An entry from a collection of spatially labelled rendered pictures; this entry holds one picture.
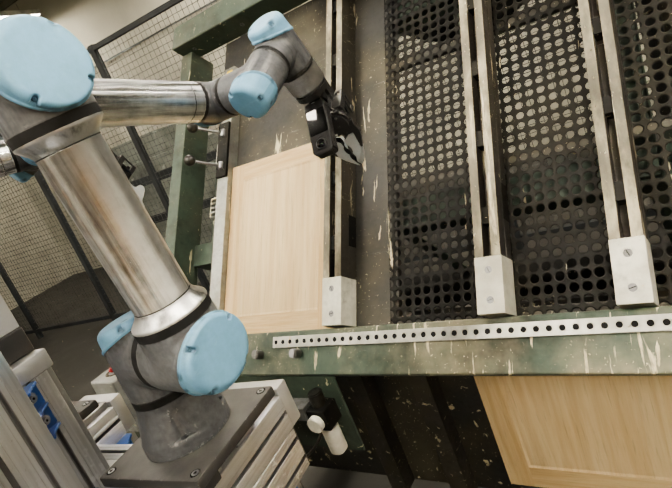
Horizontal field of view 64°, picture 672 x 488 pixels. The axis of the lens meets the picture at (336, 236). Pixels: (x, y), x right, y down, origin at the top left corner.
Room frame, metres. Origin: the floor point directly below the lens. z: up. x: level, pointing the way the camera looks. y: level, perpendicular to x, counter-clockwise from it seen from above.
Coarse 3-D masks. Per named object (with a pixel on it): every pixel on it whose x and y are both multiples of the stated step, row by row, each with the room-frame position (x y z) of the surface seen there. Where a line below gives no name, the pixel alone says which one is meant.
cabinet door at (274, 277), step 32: (256, 160) 1.80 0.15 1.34; (288, 160) 1.70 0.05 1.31; (320, 160) 1.60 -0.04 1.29; (256, 192) 1.74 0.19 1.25; (288, 192) 1.65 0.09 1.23; (320, 192) 1.55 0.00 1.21; (256, 224) 1.69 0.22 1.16; (288, 224) 1.59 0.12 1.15; (320, 224) 1.51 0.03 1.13; (256, 256) 1.63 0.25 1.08; (288, 256) 1.54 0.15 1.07; (320, 256) 1.46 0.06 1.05; (256, 288) 1.58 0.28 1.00; (288, 288) 1.49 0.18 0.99; (320, 288) 1.41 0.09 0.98; (256, 320) 1.52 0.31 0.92; (288, 320) 1.44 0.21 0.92; (320, 320) 1.37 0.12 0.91
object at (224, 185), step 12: (228, 120) 1.94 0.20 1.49; (228, 168) 1.85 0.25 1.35; (228, 180) 1.83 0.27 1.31; (228, 192) 1.81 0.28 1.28; (216, 204) 1.82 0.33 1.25; (228, 204) 1.79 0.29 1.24; (216, 216) 1.79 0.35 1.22; (228, 216) 1.78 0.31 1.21; (216, 228) 1.77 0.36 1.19; (228, 228) 1.76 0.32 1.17; (216, 240) 1.75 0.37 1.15; (228, 240) 1.74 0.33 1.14; (216, 252) 1.73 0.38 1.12; (216, 264) 1.70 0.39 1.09; (216, 276) 1.68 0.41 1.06; (216, 288) 1.66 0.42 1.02; (216, 300) 1.64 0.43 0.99
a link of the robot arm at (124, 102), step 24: (96, 96) 0.87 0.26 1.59; (120, 96) 0.90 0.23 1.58; (144, 96) 0.93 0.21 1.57; (168, 96) 0.97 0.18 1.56; (192, 96) 1.00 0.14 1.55; (216, 96) 1.02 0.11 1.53; (120, 120) 0.91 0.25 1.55; (144, 120) 0.94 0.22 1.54; (168, 120) 0.98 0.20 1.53; (192, 120) 1.02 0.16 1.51; (216, 120) 1.06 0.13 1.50
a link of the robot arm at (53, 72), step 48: (0, 48) 0.64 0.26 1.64; (48, 48) 0.68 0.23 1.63; (0, 96) 0.65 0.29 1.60; (48, 96) 0.65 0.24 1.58; (48, 144) 0.67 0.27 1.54; (96, 144) 0.70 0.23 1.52; (96, 192) 0.68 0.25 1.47; (96, 240) 0.69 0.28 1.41; (144, 240) 0.70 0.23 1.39; (144, 288) 0.69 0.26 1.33; (192, 288) 0.73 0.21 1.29; (144, 336) 0.69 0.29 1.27; (192, 336) 0.67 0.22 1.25; (240, 336) 0.73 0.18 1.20; (192, 384) 0.66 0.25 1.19
